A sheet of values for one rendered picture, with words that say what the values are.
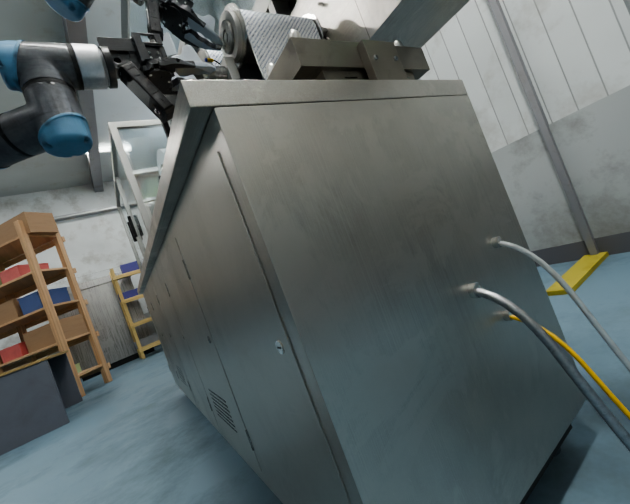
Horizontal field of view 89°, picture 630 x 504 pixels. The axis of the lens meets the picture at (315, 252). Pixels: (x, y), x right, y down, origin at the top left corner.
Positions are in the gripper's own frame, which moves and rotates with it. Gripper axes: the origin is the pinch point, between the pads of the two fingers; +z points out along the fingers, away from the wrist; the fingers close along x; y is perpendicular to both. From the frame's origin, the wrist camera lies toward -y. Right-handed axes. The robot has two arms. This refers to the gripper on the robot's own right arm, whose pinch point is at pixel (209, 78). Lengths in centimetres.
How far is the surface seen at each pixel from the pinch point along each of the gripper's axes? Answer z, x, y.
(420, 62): 46, -20, -10
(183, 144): -15.9, -16.4, -23.0
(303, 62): 9.9, -20.0, -11.3
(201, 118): -14.4, -23.3, -23.0
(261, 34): 18.0, -0.2, 12.0
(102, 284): -47, 762, 67
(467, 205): 32, -26, -47
